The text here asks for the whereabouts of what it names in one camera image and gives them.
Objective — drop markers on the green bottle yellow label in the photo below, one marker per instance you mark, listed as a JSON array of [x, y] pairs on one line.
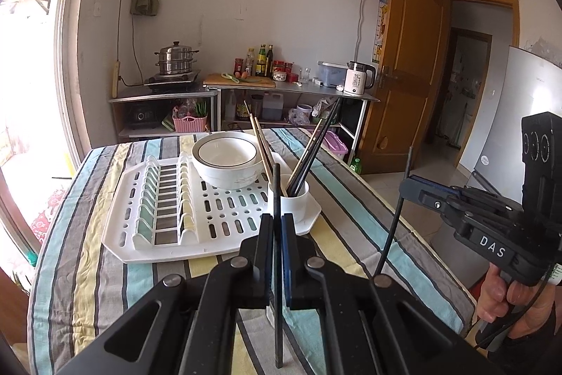
[[261, 62]]

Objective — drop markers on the cooking oil bottle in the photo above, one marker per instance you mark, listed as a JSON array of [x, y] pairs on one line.
[[243, 108]]

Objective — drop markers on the metal shelf table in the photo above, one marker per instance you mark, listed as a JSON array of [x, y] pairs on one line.
[[316, 89]]

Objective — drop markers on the stainless steel steamer pot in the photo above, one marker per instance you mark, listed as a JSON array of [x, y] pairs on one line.
[[175, 61]]

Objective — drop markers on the dark lidded jar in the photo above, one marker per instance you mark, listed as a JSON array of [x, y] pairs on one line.
[[257, 107]]

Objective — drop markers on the low metal stand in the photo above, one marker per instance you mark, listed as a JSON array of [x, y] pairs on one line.
[[167, 94]]

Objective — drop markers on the white ceramic bowl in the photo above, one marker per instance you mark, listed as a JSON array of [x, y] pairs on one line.
[[224, 173]]

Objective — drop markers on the red seasoning jars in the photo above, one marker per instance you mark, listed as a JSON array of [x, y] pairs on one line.
[[283, 71]]

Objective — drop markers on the colourful wall poster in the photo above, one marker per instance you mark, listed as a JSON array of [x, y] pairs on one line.
[[380, 30]]

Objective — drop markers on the person's right hand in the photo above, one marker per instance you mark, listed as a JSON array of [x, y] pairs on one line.
[[527, 309]]

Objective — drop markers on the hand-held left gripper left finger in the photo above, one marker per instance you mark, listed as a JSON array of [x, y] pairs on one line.
[[266, 252]]

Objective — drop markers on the dark sauce bottle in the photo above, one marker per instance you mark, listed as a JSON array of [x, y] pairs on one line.
[[270, 63]]

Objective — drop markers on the black kitchen appliance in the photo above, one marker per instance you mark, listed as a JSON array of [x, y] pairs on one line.
[[142, 115]]

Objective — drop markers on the white wall switch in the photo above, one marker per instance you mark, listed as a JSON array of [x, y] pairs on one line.
[[96, 9]]

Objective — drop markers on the red lidded jar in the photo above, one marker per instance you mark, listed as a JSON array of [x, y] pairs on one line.
[[239, 67]]

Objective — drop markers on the white plastic bags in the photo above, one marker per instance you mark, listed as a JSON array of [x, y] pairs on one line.
[[322, 109]]

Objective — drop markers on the wooden door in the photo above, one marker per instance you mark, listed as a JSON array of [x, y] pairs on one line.
[[408, 63]]

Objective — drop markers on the clear condiment bottle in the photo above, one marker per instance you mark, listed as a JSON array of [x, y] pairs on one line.
[[250, 63]]

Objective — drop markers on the yellowed power strip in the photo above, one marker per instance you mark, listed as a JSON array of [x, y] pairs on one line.
[[116, 78]]

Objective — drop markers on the person's right forearm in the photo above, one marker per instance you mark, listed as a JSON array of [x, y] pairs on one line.
[[535, 353]]

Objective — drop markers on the green plastic bottle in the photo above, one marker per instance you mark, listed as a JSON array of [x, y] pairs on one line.
[[356, 167]]

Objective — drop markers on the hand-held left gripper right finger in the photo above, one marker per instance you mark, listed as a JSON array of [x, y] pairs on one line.
[[287, 265]]

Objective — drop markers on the black cooktop stove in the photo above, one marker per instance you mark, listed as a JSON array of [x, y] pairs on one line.
[[173, 80]]

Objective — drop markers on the pink plastic basket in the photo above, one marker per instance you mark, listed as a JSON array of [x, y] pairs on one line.
[[189, 124]]

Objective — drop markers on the pink storage box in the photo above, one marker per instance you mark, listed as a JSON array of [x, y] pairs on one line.
[[337, 145]]

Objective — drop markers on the striped tablecloth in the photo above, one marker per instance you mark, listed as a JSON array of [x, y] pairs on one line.
[[88, 225]]

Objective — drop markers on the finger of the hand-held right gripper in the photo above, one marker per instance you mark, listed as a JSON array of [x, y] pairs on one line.
[[423, 199], [439, 184]]

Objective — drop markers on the white electric kettle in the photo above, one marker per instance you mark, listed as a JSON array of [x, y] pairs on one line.
[[356, 80]]

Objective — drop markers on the wooden cutting board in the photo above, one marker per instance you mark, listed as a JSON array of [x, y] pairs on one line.
[[246, 81]]

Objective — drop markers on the clear drinking glass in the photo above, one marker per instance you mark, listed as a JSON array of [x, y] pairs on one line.
[[305, 76]]

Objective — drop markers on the white cup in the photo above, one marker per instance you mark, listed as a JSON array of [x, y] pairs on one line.
[[292, 208]]

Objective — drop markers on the red patterned floor mat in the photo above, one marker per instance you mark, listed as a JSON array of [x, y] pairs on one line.
[[44, 217]]

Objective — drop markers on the white plastic dish rack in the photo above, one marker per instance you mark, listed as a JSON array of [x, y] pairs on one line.
[[219, 208]]

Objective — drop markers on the dark liquid plastic jug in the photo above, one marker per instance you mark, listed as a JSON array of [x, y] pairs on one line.
[[273, 107]]

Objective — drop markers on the translucent plastic storage box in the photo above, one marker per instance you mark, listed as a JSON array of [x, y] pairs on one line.
[[331, 75]]

